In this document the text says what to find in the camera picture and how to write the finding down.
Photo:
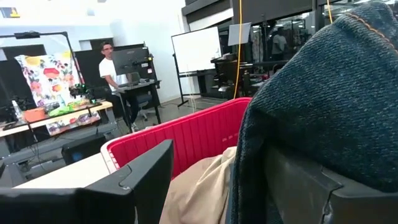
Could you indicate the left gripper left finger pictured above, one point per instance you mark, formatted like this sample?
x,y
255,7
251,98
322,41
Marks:
x,y
109,202

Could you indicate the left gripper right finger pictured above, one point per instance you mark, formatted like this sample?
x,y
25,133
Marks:
x,y
311,199

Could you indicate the dark denim garment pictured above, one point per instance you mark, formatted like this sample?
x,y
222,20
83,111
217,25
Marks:
x,y
326,109

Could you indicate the red plastic laundry bin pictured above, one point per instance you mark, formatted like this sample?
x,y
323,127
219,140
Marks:
x,y
192,137

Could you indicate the light wooden desk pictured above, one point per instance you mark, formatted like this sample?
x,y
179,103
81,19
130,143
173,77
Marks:
x,y
71,174

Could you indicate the black floor box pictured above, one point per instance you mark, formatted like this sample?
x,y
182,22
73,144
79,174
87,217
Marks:
x,y
82,149

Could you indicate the beige garment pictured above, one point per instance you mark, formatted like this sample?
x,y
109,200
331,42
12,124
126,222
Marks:
x,y
202,193

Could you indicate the cluttered wooden side table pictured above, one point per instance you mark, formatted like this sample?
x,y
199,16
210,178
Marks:
x,y
62,116

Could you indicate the orange bowl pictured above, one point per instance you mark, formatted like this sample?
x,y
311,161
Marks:
x,y
34,114

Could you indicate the black computer desk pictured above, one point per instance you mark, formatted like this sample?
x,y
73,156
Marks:
x,y
140,90

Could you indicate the person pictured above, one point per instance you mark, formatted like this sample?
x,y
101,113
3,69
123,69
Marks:
x,y
280,43
107,71

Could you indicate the floral patterned cloth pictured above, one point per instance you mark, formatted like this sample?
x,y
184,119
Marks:
x,y
46,81

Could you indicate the black monitor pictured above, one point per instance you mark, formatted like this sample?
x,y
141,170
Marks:
x,y
130,60

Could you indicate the white panel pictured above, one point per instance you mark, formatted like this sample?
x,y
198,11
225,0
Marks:
x,y
196,49

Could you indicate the black background stand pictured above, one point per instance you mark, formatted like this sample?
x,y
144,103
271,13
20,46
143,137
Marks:
x,y
46,34

